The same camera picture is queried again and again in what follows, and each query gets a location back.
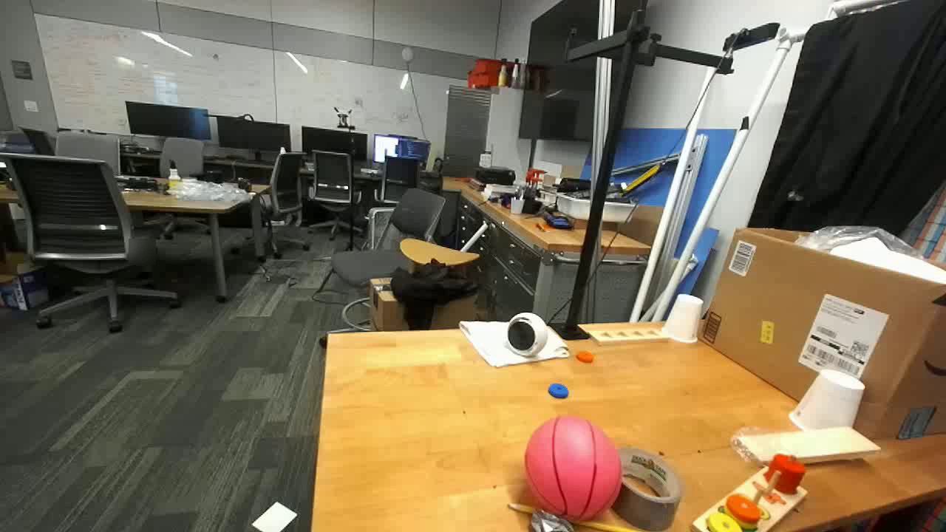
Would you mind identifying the wooden strip with holes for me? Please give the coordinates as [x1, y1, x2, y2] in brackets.
[577, 318, 672, 345]

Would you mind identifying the red storage box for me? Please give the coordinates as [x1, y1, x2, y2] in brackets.
[465, 55, 505, 94]

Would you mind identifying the black camera stand pole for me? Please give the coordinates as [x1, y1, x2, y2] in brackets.
[558, 0, 737, 340]

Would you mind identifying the blue wall board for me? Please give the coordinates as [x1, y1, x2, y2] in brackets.
[587, 126, 738, 299]

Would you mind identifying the white paper scrap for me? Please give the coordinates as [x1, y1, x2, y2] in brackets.
[247, 499, 298, 532]

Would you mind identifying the small cardboard box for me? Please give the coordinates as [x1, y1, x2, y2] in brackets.
[366, 274, 407, 330]

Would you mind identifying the black computer monitor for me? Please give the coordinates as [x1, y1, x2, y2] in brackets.
[212, 113, 293, 156]
[298, 123, 369, 162]
[125, 97, 212, 141]

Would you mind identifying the long white foam tray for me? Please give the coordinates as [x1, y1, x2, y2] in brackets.
[732, 426, 882, 468]

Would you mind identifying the dark padded office chair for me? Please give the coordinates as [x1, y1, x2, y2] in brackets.
[317, 185, 448, 299]

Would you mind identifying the clear plastic bag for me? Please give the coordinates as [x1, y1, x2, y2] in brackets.
[796, 222, 946, 287]

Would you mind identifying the white tripod stand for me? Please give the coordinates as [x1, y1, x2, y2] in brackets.
[629, 20, 806, 326]

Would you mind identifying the red cylinder stacking block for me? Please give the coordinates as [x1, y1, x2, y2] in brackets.
[766, 453, 806, 496]

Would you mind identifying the wooden office desk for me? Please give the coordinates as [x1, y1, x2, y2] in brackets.
[119, 184, 259, 305]

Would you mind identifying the black office chair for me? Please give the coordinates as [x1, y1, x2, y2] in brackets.
[262, 148, 311, 261]
[304, 148, 366, 240]

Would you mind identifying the grey mesh office chair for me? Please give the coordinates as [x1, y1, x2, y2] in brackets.
[2, 151, 184, 335]

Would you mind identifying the pink mini basketball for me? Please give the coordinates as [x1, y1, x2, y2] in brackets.
[522, 414, 624, 522]

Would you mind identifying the long wooden workbench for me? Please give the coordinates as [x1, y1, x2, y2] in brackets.
[441, 173, 652, 321]

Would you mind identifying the wooden peg stacking board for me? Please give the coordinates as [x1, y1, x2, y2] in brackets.
[691, 465, 809, 532]

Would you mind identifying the white paper cup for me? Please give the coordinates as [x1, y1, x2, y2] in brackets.
[663, 292, 707, 345]
[787, 367, 870, 435]

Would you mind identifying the grey duct tape roll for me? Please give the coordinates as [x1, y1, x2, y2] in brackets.
[611, 445, 685, 532]

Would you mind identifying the black curtain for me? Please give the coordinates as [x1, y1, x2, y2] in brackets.
[749, 0, 946, 236]

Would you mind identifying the orange stacking disc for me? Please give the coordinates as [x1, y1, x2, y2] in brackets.
[723, 493, 762, 525]

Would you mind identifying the large cardboard shipping box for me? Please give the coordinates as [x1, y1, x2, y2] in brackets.
[709, 227, 946, 444]

